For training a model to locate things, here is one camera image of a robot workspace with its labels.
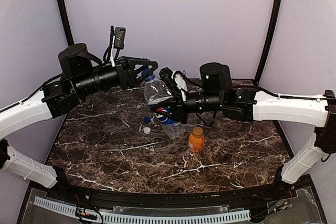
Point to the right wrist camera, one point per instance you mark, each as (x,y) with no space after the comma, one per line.
(175,82)

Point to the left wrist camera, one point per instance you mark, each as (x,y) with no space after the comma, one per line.
(116,44)

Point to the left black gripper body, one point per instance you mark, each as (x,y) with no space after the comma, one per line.
(125,80)

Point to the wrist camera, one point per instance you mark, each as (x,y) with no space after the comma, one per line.
(116,44)
(175,82)

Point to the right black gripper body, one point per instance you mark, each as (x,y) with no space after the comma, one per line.
(179,108)

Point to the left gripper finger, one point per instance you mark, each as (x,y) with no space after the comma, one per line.
(139,64)
(146,75)

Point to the right black frame post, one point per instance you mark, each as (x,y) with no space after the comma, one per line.
(268,41)

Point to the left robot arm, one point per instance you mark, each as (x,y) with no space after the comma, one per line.
(83,74)

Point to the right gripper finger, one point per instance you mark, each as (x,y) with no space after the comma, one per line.
(164,119)
(163,102)

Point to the orange juice bottle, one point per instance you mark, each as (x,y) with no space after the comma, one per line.
(196,140)

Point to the white slotted cable duct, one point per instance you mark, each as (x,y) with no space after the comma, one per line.
(70,210)

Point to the black front rail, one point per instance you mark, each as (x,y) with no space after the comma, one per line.
(250,197)

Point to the black frame post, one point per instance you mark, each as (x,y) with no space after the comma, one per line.
(268,41)
(65,22)

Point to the left black frame post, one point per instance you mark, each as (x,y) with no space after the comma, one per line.
(65,22)

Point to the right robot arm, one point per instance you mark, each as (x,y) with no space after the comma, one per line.
(247,103)

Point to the white bottle cap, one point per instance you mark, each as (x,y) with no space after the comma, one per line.
(146,130)

